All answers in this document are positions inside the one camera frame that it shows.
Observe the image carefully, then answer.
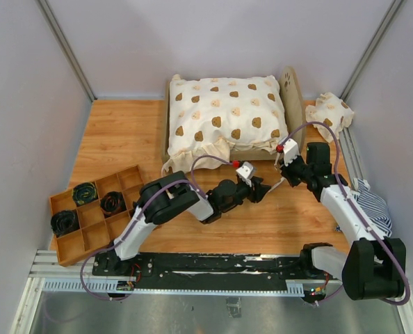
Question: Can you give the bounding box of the blue striped cloth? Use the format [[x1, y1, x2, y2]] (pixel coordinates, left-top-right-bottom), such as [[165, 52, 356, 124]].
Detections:
[[351, 178, 392, 237]]

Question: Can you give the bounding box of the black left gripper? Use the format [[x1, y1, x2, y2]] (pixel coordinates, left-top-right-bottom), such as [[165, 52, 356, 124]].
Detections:
[[221, 177, 272, 212]]

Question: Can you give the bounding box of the large bear print cushion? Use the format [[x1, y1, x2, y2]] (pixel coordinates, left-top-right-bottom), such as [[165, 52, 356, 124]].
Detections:
[[162, 74, 288, 173]]

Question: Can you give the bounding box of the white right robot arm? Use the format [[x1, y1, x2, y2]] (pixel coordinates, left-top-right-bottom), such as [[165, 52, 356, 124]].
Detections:
[[277, 139, 409, 302]]

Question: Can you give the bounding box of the aluminium side rail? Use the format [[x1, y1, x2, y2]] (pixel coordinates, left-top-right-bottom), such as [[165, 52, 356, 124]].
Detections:
[[339, 127, 366, 181]]

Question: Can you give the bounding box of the wooden pet bed frame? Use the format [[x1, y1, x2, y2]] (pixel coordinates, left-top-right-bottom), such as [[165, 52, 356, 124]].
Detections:
[[160, 66, 306, 164]]

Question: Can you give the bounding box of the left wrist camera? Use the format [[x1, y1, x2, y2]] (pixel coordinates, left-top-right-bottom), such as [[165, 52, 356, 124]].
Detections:
[[232, 160, 256, 186]]

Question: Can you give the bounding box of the wooden divided tray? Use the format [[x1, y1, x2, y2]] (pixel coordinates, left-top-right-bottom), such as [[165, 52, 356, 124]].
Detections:
[[49, 165, 144, 267]]

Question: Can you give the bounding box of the white slotted cable duct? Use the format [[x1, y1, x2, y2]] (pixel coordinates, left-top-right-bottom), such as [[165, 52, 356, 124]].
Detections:
[[42, 278, 305, 297]]

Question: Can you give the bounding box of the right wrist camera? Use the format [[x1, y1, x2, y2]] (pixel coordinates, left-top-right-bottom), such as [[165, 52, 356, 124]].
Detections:
[[275, 138, 300, 166]]

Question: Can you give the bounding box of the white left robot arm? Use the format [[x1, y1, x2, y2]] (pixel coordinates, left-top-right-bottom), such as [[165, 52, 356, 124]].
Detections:
[[108, 171, 270, 276]]

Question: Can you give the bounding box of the aluminium frame post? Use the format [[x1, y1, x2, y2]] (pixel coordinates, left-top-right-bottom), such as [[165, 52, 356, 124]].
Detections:
[[339, 0, 407, 101], [35, 0, 97, 102]]

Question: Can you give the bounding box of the coiled black cable in tray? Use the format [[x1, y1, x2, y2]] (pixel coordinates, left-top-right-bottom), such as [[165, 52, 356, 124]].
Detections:
[[71, 182, 99, 206]]

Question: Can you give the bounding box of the small bear print pillow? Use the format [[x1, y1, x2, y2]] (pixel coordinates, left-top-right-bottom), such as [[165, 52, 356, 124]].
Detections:
[[305, 93, 355, 138]]

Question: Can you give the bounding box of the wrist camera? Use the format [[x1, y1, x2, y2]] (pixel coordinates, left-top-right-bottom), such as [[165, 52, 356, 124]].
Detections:
[[275, 138, 300, 166], [232, 160, 256, 186]]

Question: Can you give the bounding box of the left aluminium frame post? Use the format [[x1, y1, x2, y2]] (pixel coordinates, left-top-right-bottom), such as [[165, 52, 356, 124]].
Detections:
[[35, 0, 97, 102]]

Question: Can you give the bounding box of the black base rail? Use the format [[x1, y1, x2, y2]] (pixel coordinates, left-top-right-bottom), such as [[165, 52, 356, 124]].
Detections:
[[91, 251, 334, 289]]

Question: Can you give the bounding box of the right aluminium frame post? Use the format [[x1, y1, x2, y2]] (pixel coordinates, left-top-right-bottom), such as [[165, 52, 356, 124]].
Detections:
[[339, 0, 407, 101]]

